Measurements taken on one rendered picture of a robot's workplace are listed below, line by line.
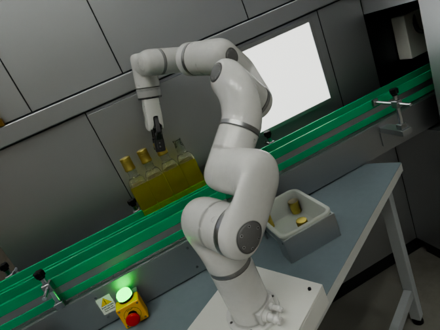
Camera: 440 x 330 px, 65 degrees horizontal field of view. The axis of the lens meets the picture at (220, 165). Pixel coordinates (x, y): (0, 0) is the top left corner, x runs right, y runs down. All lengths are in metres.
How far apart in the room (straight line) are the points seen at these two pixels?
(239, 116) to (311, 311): 0.45
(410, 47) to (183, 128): 1.00
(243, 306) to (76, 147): 0.81
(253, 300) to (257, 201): 0.25
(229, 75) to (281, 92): 0.71
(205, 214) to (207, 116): 0.70
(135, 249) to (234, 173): 0.57
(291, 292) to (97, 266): 0.57
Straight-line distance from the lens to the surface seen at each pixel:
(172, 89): 1.25
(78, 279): 1.13
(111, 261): 1.10
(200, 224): 0.63
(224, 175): 0.62
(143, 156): 1.12
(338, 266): 0.98
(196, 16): 1.32
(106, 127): 1.24
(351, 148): 1.36
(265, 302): 0.80
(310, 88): 1.45
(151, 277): 1.12
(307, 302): 0.83
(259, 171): 0.59
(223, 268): 0.70
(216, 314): 0.89
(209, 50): 0.82
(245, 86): 0.68
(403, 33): 1.69
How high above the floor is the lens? 1.38
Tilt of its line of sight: 19 degrees down
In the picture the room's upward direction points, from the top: 23 degrees counter-clockwise
